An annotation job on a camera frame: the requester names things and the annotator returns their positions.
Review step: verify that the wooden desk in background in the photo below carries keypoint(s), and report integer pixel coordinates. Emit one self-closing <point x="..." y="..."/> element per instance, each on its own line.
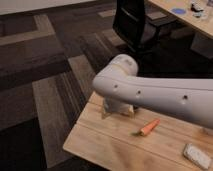
<point x="203" y="26"/>

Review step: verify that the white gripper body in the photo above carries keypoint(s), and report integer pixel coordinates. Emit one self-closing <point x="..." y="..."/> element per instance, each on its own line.
<point x="115" y="106"/>

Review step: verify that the blue round coaster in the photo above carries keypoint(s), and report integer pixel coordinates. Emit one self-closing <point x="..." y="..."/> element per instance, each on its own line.
<point x="178" y="11"/>

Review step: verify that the grey rectangular sponge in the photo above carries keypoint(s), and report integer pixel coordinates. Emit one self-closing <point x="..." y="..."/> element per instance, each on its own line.
<point x="197" y="156"/>

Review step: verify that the orange carrot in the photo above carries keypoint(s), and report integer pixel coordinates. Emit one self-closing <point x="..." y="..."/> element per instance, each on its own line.
<point x="144" y="131"/>

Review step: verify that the small white object on desk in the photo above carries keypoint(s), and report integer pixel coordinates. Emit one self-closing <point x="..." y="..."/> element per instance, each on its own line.
<point x="196" y="9"/>

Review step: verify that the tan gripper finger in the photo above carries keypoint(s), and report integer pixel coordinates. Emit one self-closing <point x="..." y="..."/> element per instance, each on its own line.
<point x="131" y="111"/>
<point x="105" y="114"/>

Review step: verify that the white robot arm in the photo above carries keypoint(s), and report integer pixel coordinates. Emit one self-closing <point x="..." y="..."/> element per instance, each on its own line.
<point x="187" y="99"/>

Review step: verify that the black office chair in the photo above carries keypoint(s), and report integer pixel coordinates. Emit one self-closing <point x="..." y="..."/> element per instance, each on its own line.
<point x="136" y="27"/>

